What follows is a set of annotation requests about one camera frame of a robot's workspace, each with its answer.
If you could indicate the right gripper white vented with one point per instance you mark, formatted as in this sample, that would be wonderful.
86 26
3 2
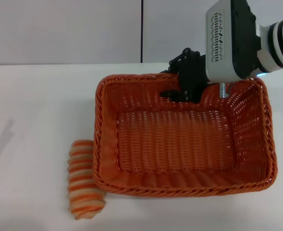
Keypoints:
227 48

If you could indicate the orange white striped bread roll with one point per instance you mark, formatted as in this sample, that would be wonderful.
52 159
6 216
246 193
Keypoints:
81 183

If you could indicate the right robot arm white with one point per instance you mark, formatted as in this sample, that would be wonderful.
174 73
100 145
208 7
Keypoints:
280 43

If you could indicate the black wall panel seam strip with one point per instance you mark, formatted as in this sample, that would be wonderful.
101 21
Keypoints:
141 31

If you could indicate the orange woven rectangular basket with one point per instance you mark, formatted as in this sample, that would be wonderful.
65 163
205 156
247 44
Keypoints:
175 149

